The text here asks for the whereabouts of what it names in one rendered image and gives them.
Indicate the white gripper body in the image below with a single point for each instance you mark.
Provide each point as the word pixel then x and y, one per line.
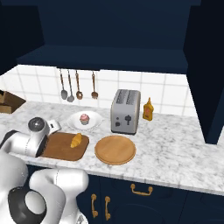
pixel 57 126

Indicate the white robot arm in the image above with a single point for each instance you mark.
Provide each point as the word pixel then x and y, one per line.
pixel 20 144

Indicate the brown rectangular cutting board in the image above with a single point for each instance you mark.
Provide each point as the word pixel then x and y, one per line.
pixel 59 148

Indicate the golden croissant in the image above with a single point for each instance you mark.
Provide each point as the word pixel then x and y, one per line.
pixel 76 140

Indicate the round wooden board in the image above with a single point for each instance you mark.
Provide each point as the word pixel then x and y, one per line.
pixel 115 150

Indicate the dark blue base cabinet door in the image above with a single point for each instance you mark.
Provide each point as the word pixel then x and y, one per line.
pixel 87 198
pixel 145 210

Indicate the dark blue base cabinet front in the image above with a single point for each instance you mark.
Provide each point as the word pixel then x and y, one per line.
pixel 204 208

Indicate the pink frosted cupcake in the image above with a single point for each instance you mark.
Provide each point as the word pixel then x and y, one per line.
pixel 84 118

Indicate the grey hanging spoon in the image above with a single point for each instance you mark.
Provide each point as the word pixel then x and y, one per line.
pixel 70 98

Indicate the grey hanging ladle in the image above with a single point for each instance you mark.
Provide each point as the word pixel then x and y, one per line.
pixel 64 94

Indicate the white plate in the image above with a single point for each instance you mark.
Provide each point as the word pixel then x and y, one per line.
pixel 94 120

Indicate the wooden hanging spoon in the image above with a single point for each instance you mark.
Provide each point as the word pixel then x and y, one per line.
pixel 79 94

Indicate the wooden hanging fork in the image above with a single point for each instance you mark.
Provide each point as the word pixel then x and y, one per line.
pixel 94 94

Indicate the silver toaster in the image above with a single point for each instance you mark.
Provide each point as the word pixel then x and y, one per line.
pixel 124 116

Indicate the yellow squeeze bottle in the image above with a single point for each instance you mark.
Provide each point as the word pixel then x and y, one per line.
pixel 148 112

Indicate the dark blue wall cabinet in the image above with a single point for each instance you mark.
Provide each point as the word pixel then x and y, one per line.
pixel 110 43

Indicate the dark blue wall cabinet door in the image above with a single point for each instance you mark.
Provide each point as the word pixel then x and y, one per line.
pixel 205 73
pixel 17 32

